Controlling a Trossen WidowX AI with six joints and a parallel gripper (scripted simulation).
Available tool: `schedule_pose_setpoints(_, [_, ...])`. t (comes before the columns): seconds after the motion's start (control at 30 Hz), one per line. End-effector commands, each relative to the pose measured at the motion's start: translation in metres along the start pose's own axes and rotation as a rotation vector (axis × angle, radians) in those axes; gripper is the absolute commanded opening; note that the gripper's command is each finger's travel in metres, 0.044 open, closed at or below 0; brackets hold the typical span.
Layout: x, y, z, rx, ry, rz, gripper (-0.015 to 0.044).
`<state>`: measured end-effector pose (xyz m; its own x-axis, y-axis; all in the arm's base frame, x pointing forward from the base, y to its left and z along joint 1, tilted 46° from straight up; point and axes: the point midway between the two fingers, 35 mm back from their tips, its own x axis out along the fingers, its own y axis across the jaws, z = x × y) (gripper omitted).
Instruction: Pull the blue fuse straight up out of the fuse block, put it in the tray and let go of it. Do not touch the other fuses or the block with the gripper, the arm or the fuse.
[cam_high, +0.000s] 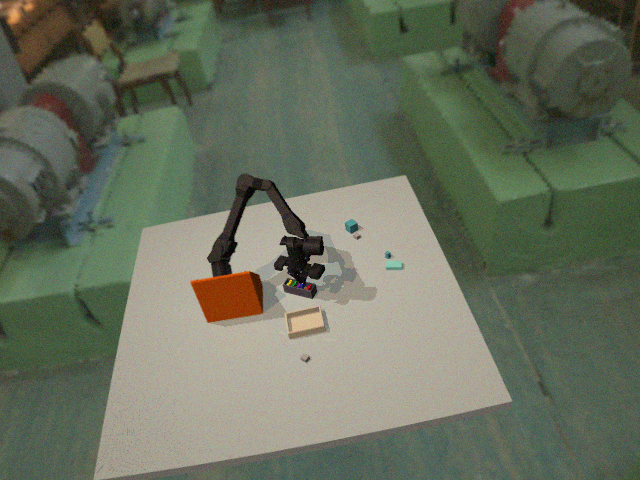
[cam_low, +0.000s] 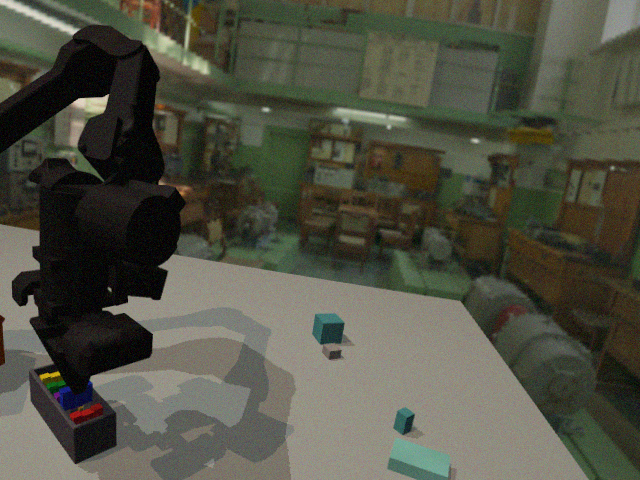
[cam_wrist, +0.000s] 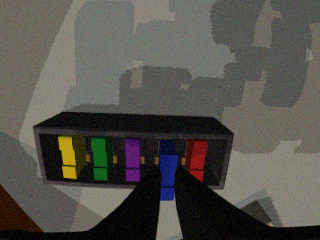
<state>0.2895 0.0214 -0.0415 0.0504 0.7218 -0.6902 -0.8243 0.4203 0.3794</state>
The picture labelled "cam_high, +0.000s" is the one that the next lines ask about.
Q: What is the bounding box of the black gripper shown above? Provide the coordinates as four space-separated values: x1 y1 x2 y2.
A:
274 252 325 285

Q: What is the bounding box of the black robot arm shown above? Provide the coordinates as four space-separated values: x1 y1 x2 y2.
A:
207 173 324 278

